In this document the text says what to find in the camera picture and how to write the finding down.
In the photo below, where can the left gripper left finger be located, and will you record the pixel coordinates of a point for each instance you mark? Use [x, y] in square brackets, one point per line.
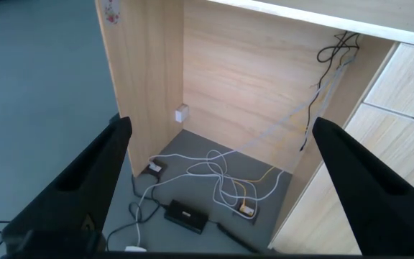
[85, 183]

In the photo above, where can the wooden counter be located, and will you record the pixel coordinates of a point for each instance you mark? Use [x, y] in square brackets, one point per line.
[235, 79]

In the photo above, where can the black floor socket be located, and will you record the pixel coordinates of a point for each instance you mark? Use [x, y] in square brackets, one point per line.
[246, 211]
[154, 168]

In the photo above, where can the white wall socket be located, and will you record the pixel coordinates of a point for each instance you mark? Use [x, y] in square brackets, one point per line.
[181, 113]

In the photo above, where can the white plug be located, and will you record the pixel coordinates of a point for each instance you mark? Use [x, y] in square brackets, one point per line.
[135, 248]

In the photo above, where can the wooden drawer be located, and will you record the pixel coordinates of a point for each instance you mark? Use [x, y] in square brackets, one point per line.
[336, 201]
[403, 84]

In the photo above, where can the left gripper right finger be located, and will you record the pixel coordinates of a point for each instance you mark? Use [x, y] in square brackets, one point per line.
[368, 190]

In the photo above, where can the floral sticker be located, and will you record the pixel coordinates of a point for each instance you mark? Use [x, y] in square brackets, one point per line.
[111, 11]

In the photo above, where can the black power adapter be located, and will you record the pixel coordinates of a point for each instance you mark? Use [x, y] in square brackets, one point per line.
[186, 216]

